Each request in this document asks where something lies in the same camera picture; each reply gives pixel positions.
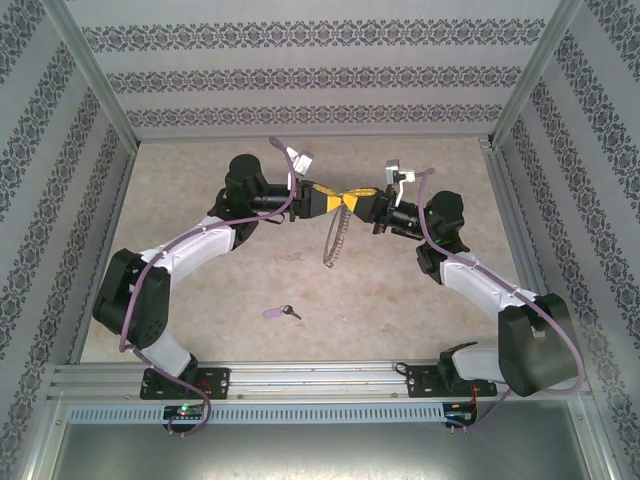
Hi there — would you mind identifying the aluminium wall base strip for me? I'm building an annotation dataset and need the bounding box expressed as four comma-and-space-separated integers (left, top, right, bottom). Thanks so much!
137, 133, 494, 145

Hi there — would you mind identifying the aluminium left corner post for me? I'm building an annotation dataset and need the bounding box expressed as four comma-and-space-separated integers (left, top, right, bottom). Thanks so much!
42, 0, 141, 146

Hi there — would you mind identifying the grey metal shelf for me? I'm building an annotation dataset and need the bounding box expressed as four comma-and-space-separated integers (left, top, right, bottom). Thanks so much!
49, 422, 616, 480

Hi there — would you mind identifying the metal plate with split rings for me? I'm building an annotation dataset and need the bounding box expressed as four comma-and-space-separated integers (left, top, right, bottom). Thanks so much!
322, 202, 351, 269

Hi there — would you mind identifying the aluminium corner post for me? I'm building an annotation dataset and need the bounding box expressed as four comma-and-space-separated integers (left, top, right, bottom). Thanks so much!
489, 0, 586, 146
42, 0, 141, 146

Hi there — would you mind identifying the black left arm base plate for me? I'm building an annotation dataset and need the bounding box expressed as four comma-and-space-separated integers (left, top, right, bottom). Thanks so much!
141, 367, 231, 401

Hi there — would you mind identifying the aluminium right corner post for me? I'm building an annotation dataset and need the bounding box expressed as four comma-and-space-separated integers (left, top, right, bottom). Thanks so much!
489, 0, 586, 146

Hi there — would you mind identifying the left controller circuit board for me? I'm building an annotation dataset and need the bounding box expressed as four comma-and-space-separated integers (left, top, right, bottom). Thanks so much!
163, 403, 205, 421

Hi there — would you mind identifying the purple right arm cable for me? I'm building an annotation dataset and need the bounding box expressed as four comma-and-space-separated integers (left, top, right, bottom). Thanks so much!
413, 167, 586, 432

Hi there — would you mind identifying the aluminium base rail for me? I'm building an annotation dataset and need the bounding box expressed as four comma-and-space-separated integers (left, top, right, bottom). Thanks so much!
47, 359, 594, 401

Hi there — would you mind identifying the aluminium right side rail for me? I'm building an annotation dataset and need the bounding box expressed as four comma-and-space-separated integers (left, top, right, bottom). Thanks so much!
479, 138, 569, 360

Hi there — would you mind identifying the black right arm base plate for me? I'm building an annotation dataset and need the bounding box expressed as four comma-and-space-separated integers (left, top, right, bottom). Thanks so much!
407, 367, 499, 400

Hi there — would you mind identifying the grey slotted cable duct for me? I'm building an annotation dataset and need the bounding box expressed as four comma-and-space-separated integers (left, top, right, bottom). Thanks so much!
67, 402, 446, 425

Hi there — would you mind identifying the right controller circuit board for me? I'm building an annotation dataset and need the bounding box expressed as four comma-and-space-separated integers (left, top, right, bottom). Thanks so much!
444, 402, 479, 426

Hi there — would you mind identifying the controller circuit board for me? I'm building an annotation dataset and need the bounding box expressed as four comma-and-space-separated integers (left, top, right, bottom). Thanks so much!
444, 402, 479, 426
163, 403, 205, 421

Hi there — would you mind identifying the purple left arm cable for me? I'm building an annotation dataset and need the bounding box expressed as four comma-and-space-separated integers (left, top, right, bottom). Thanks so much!
118, 135, 297, 440

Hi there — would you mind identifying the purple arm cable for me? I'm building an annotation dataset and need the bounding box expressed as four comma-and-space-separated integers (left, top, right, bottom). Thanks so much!
118, 135, 297, 440
413, 167, 586, 432

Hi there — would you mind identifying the aluminium left side rail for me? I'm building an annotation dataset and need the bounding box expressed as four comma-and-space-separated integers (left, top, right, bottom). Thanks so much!
69, 142, 139, 364

